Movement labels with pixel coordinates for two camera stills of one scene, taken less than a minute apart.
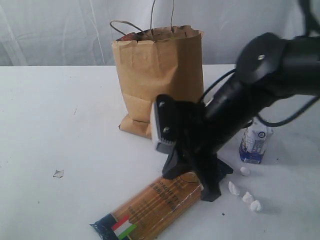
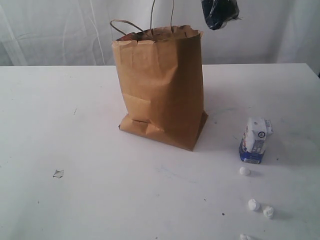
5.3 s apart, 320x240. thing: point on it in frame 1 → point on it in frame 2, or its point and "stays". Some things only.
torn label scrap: x=58 y=173 stays
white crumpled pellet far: x=245 y=171 stays
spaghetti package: x=135 y=217 → x=218 y=13
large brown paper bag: x=167 y=61 stays
